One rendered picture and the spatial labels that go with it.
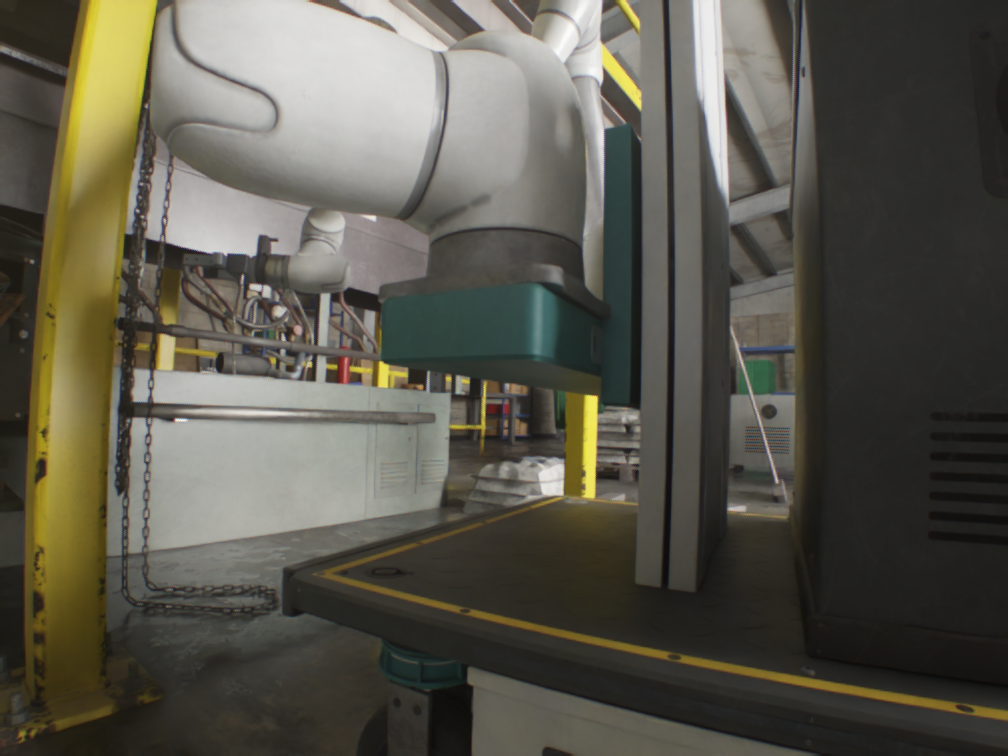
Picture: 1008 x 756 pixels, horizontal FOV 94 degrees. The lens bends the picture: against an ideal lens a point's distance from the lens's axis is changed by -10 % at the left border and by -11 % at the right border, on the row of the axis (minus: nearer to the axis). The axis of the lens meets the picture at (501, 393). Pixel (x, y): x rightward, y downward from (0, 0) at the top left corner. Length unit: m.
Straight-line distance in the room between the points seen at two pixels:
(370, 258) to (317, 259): 1.12
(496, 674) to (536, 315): 0.27
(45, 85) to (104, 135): 1.11
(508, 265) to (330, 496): 1.95
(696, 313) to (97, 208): 0.91
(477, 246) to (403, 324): 0.09
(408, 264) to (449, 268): 2.23
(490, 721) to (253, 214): 2.05
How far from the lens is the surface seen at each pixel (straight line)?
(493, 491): 2.59
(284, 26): 0.46
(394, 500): 2.54
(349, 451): 2.35
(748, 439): 5.30
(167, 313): 3.60
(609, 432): 4.31
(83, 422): 1.00
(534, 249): 0.46
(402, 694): 0.59
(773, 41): 8.60
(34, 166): 2.06
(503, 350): 0.41
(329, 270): 1.42
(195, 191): 2.19
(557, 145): 0.51
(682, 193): 0.57
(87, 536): 1.03
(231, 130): 0.45
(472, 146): 0.47
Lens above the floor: 0.48
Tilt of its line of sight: 3 degrees up
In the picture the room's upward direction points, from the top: 2 degrees clockwise
